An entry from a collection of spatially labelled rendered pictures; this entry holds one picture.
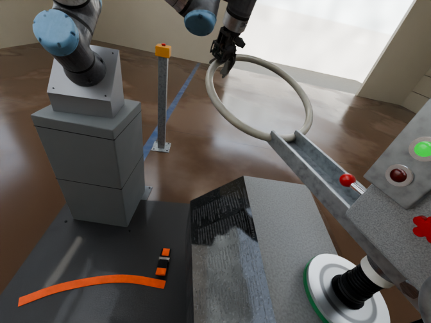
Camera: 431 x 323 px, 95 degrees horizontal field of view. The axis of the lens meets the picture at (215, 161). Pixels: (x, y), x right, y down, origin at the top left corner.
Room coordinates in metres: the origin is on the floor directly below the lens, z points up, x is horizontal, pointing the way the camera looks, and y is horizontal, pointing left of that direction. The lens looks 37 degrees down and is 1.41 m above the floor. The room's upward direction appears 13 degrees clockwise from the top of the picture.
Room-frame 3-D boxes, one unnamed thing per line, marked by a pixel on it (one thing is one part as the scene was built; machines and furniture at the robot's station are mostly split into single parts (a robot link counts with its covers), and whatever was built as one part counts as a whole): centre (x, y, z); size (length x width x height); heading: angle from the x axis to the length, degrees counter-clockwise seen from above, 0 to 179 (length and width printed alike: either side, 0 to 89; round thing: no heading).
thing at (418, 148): (0.28, -0.29, 1.31); 0.02 x 0.01 x 0.02; 28
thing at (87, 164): (0.99, 0.75, 0.43); 0.50 x 0.50 x 0.85; 5
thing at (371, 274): (0.28, -0.43, 1.01); 0.07 x 0.07 x 0.04
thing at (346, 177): (0.36, -0.31, 1.16); 0.08 x 0.03 x 0.03; 28
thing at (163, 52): (1.92, 0.67, 0.54); 0.20 x 0.20 x 1.09; 11
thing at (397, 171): (0.28, -0.29, 1.26); 0.02 x 0.01 x 0.02; 28
